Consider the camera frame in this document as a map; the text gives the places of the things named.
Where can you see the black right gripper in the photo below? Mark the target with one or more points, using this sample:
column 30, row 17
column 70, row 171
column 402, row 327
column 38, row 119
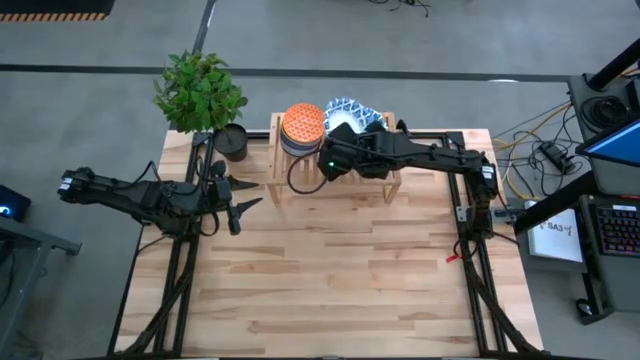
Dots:
column 375, row 152

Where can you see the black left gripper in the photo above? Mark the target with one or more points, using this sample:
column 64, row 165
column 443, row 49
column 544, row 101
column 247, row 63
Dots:
column 226, row 197

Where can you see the blue leaf pattern paper bowl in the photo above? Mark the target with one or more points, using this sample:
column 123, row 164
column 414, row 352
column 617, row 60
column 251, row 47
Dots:
column 350, row 111

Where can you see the teal star pattern bowl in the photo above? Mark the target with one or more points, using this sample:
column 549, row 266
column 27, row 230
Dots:
column 303, row 122

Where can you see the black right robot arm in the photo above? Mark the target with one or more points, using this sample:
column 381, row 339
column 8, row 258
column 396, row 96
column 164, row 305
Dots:
column 440, row 157

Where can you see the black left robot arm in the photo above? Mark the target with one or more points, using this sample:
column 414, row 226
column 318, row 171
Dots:
column 145, row 197

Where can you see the wooden slatted shelf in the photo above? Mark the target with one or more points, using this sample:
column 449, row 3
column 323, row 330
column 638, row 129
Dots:
column 345, row 192

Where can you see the black plant pot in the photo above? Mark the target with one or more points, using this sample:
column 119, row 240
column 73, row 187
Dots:
column 231, row 141

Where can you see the green leafy plant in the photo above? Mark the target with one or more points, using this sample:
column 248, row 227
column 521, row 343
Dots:
column 197, row 92

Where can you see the red tag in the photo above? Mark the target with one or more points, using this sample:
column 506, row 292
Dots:
column 453, row 258

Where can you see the black power adapter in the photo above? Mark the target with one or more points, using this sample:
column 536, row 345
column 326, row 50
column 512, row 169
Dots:
column 553, row 156

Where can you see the white paper sheet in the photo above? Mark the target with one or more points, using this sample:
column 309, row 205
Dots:
column 555, row 235

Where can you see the black device with blue light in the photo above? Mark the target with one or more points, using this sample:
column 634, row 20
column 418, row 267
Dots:
column 12, row 202

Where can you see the grey side table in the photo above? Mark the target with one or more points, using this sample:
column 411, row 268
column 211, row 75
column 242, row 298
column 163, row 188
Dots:
column 25, row 280

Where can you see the black yellow striped mat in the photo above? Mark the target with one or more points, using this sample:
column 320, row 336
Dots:
column 50, row 10

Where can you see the black backlit keyboard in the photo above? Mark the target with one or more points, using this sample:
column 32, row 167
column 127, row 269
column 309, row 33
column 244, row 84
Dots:
column 619, row 230

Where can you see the black equipment cart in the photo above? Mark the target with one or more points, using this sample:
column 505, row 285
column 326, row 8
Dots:
column 615, row 280

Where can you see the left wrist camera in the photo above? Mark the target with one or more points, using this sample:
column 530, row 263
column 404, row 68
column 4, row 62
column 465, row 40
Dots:
column 217, row 169

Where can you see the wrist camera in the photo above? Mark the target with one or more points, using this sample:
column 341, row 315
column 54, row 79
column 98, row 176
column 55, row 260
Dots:
column 334, row 162
column 217, row 169

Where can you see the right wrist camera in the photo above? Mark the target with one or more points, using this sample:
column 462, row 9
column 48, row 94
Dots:
column 334, row 162

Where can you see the silver metal bracket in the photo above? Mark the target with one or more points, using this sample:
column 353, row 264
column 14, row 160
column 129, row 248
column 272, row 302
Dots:
column 463, row 214

